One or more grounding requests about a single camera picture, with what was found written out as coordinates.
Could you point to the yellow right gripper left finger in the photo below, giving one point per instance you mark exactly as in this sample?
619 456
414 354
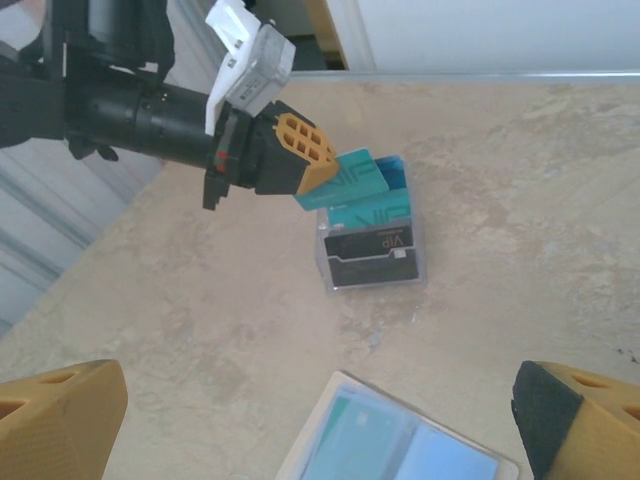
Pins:
55 425

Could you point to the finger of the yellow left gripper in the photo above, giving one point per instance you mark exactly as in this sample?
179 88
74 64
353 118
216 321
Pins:
310 150

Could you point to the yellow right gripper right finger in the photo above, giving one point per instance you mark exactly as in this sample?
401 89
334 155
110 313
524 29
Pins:
590 430

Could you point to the teal plastic card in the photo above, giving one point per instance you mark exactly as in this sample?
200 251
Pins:
360 435

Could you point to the black VIP card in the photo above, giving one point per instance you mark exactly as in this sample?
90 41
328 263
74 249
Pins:
370 260

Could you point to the teal blue small box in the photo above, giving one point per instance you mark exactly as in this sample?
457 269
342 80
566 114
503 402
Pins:
397 172

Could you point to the tan wooden door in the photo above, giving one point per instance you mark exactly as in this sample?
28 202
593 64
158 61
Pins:
330 30

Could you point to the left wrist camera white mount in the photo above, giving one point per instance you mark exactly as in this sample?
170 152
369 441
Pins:
260 70

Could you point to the aluminium table edge rail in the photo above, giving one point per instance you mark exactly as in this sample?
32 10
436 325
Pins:
450 76

